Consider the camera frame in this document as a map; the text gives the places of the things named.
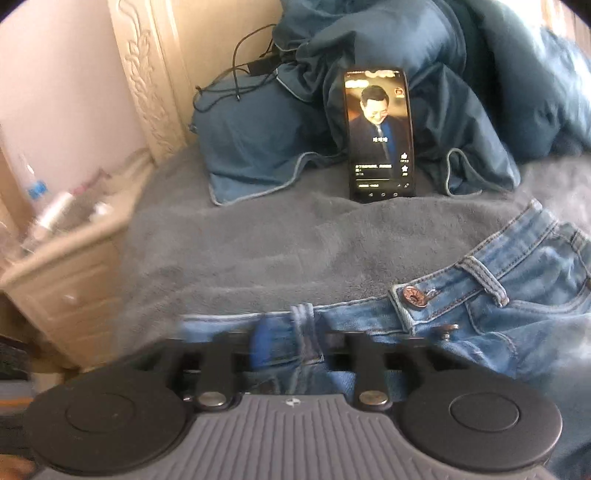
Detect clear plastic bottle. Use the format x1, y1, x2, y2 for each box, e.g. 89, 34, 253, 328
14, 152, 51, 217

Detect cream nightstand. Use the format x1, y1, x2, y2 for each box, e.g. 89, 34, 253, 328
0, 152, 153, 370

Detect black smartphone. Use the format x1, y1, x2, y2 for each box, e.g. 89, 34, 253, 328
344, 68, 415, 204

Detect white tube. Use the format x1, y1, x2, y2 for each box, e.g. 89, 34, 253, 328
32, 191, 75, 241

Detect black charger cable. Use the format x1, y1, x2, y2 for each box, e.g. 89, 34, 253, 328
193, 33, 296, 112

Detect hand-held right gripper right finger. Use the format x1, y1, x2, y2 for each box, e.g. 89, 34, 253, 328
346, 331, 462, 411

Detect black power adapter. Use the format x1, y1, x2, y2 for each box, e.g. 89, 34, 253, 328
247, 55, 283, 75

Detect blue duvet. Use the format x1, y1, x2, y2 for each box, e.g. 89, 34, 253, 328
272, 0, 591, 197

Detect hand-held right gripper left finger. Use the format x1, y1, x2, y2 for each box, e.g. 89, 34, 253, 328
139, 322, 279, 412

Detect cream carved headboard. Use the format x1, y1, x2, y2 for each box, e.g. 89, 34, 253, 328
108, 0, 287, 167

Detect blue denim jeans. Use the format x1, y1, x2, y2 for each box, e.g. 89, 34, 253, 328
178, 198, 591, 480

